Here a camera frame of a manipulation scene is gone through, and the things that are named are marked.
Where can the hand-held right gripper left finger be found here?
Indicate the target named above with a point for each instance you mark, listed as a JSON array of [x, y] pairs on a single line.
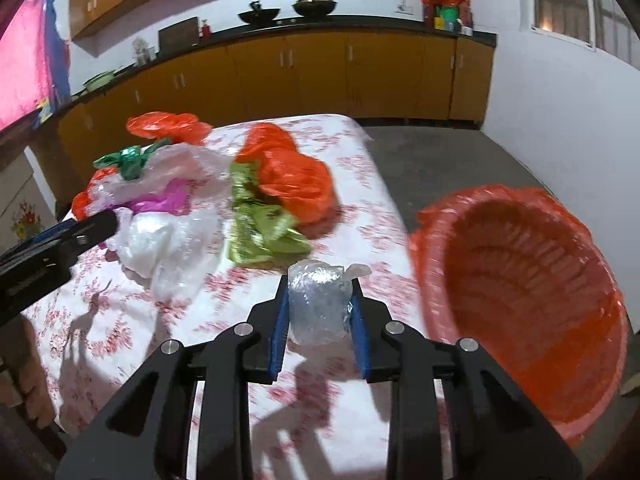
[[280, 340]]

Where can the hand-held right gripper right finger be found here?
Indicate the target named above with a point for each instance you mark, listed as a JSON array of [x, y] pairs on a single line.
[[357, 335]]

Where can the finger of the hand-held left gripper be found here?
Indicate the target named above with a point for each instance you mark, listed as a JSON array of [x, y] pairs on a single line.
[[92, 227]]

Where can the clear plastic ball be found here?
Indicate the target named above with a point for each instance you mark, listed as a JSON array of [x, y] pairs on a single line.
[[317, 305]]

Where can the green foil plastic bag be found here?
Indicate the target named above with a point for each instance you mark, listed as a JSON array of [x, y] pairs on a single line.
[[127, 160]]

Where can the yellow-green plastic bag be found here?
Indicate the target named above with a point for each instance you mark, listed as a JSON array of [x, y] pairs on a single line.
[[260, 235]]

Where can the red-lined trash basket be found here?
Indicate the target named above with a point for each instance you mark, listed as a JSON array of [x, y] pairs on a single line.
[[525, 300]]

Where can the small red plastic bag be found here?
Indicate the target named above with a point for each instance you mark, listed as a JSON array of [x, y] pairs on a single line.
[[82, 200]]

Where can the white clear plastic bag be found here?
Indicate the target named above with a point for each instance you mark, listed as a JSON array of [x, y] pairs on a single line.
[[160, 250]]

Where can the beige flower-print cabinet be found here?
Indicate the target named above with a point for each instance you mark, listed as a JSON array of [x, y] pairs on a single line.
[[25, 200]]

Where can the magenta plastic bag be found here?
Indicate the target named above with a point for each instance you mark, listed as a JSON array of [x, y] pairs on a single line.
[[165, 202]]

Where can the flat red plastic bag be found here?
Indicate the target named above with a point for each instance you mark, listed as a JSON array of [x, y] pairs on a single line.
[[165, 127]]

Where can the green pot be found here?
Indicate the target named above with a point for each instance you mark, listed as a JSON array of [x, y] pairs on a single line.
[[100, 81]]

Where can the floral tablecloth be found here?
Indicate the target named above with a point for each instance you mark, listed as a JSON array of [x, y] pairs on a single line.
[[350, 170]]

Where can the large red plastic bag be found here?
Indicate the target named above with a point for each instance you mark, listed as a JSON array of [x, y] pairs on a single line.
[[295, 175]]

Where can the pink hanging cloth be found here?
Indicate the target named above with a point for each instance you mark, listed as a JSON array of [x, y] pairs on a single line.
[[25, 60]]

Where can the glass jar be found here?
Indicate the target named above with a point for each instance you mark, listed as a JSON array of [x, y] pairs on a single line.
[[142, 52]]

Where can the dark cutting board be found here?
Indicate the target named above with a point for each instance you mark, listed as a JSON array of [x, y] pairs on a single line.
[[177, 34]]

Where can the red bottle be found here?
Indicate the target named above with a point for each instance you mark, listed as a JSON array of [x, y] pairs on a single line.
[[205, 30]]

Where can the orange lower kitchen cabinets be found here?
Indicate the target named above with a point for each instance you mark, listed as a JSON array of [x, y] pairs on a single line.
[[385, 75]]

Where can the black kitchen countertop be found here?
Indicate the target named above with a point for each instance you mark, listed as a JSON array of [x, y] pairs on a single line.
[[350, 24]]

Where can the black wok with lid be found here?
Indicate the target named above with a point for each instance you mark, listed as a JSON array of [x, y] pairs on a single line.
[[315, 7]]

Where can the barred window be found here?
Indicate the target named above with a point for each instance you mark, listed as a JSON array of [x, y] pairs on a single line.
[[560, 0]]

